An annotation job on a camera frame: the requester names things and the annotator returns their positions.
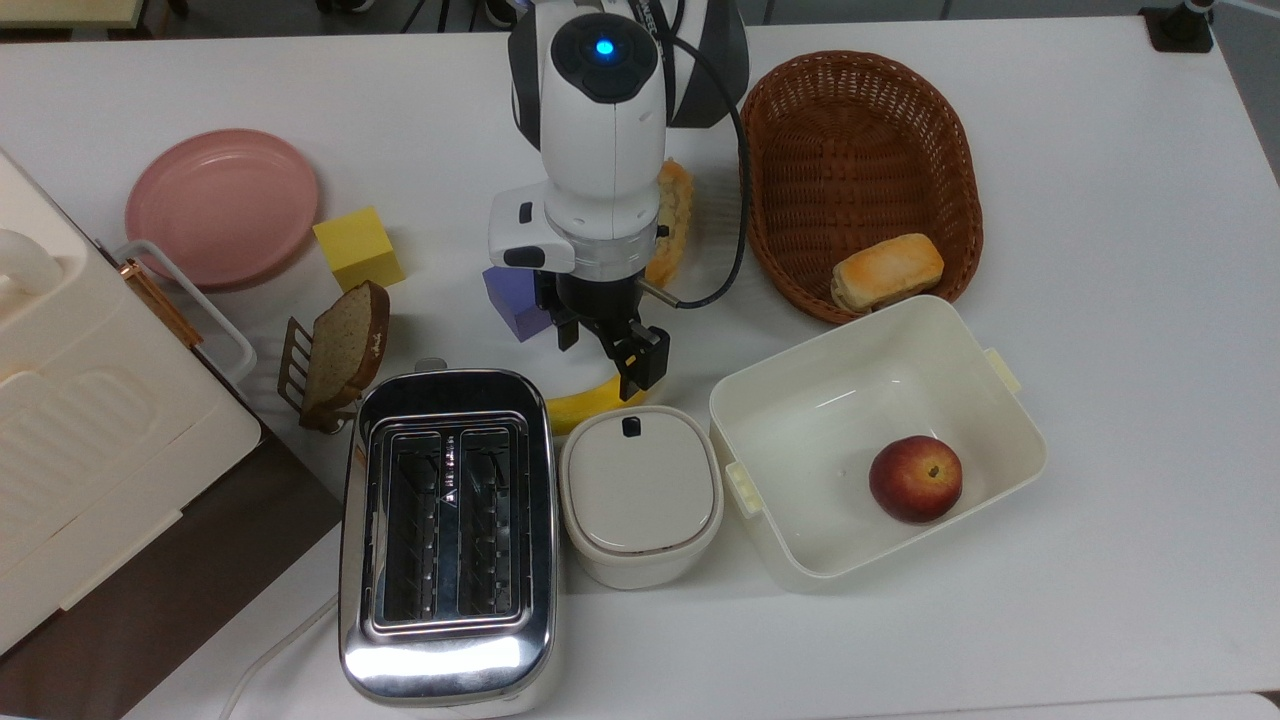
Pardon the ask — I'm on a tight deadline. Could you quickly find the large cream storage box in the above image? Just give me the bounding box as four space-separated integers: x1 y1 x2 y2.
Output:
0 150 263 656

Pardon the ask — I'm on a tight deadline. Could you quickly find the white cabinet handle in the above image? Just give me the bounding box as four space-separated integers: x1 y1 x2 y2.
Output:
113 240 258 386

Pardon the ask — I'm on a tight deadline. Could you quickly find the white plastic container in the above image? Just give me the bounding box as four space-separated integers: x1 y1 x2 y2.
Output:
708 295 1049 594

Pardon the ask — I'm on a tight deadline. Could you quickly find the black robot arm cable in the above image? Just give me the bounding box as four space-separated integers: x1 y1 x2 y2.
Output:
635 30 753 311

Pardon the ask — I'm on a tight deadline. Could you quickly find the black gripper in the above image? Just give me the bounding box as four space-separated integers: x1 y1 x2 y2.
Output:
533 268 672 402

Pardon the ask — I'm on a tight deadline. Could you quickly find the purple foam cube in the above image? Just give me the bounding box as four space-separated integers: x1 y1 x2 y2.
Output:
482 265 557 344

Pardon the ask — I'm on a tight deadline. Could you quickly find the red apple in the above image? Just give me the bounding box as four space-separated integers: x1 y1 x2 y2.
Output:
868 435 964 525

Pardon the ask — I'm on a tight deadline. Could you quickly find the small white lidded bin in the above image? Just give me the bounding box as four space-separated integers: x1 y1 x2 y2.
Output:
558 405 725 591

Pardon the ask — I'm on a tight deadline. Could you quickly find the short toasted bread roll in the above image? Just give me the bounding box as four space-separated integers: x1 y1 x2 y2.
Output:
831 233 945 312

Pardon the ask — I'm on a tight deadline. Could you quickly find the silver two-slot toaster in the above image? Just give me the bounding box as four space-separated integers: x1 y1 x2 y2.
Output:
338 358 561 713

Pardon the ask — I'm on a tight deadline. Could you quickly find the beige side table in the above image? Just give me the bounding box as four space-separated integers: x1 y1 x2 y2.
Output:
0 0 147 30

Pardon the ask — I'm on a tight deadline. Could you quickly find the white toaster cable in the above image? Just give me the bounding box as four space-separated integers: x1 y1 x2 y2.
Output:
218 595 341 720

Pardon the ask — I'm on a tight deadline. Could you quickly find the brown bread slice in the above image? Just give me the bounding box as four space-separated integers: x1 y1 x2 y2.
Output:
300 280 391 419

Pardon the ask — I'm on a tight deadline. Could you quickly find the black clamp mount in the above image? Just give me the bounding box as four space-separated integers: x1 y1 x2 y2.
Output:
1140 0 1217 53

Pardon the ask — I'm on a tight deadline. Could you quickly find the pink plate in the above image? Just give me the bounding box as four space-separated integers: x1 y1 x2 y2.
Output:
125 128 322 291

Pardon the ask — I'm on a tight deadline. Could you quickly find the long toasted bread roll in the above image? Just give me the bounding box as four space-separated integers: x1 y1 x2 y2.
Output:
645 158 696 289

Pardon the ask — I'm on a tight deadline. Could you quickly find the yellow foam cube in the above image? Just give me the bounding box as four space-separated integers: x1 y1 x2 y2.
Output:
312 206 406 293

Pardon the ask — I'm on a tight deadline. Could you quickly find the copper latch bar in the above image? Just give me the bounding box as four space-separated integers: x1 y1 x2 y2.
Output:
120 258 204 349

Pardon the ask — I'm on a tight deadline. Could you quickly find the yellow banana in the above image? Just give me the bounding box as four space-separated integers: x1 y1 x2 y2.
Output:
545 375 656 437

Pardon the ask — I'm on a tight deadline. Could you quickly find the brown wicker basket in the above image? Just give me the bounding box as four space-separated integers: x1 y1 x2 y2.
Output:
740 50 985 326

